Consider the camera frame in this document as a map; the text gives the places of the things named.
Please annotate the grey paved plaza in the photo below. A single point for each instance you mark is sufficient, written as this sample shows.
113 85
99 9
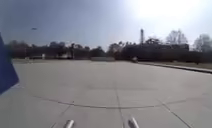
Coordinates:
104 86

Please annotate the tall tower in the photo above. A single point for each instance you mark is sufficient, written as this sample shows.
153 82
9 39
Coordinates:
142 36

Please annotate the row of trees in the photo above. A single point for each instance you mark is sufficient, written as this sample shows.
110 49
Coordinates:
60 50

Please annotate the dark long building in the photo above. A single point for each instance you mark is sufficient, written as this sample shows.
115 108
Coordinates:
160 51

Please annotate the robot's own part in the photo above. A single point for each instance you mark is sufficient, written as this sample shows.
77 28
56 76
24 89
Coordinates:
69 124
133 123

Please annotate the kerb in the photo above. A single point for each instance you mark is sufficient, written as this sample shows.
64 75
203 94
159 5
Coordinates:
184 67

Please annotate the blue flag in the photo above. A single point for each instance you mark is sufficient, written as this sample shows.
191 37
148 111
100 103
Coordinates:
1 66

